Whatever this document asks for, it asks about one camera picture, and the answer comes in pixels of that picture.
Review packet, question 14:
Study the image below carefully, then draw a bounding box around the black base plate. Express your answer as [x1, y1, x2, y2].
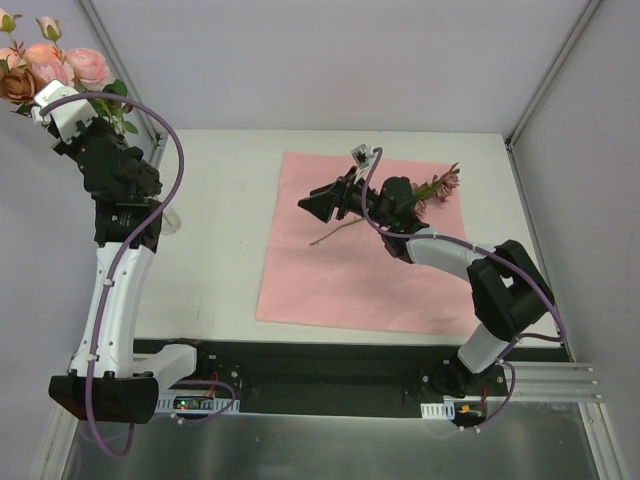
[162, 340, 509, 425]

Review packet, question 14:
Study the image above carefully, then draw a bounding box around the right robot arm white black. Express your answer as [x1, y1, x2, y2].
[298, 169, 555, 398]

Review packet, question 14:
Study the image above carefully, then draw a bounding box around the right aluminium corner post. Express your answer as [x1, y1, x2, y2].
[503, 0, 604, 151]

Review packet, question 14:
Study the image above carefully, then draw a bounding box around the aluminium corner post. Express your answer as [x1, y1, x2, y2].
[503, 0, 604, 151]
[74, 0, 167, 147]

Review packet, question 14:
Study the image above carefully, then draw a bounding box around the white cable duct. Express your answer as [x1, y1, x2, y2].
[420, 401, 455, 421]
[155, 393, 240, 415]

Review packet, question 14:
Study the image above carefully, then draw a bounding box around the left aluminium corner post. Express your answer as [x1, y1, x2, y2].
[74, 0, 167, 147]

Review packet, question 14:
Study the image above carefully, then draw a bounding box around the pink carnation stem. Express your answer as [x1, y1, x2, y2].
[31, 48, 117, 93]

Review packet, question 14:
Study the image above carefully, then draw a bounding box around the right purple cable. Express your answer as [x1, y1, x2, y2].
[360, 146, 569, 436]

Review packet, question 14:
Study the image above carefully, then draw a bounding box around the orange brown rose stem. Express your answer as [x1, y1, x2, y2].
[1, 67, 43, 116]

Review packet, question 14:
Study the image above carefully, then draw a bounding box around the aluminium front rail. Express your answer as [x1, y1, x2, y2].
[62, 351, 601, 401]

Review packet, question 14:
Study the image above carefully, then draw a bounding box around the left white cable duct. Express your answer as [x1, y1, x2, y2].
[155, 393, 240, 415]

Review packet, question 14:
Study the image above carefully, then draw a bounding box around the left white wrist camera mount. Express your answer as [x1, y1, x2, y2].
[30, 80, 98, 144]

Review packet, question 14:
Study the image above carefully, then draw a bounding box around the pink wrapping paper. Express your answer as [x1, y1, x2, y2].
[256, 152, 477, 337]

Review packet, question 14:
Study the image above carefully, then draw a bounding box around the light pink rose stem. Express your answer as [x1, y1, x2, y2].
[92, 79, 139, 135]

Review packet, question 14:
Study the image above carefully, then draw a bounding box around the mauve rose stem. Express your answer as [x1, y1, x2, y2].
[309, 160, 461, 247]

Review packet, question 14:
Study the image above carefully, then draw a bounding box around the purple cable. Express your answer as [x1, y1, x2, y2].
[360, 146, 569, 436]
[37, 91, 237, 460]

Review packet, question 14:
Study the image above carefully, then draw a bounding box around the right white cable duct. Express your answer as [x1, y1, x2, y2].
[420, 401, 455, 421]

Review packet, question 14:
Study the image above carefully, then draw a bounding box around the clear glass vase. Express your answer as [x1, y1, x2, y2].
[159, 202, 181, 235]

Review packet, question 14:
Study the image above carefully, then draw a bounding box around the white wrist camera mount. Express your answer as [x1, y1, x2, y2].
[351, 144, 376, 183]
[30, 80, 98, 144]

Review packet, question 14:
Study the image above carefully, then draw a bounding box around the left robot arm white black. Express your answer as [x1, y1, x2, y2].
[48, 118, 212, 424]

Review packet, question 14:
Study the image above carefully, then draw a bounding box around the peach rose stem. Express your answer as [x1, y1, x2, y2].
[1, 9, 66, 73]

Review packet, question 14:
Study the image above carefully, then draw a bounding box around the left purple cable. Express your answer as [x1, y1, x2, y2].
[37, 91, 237, 460]

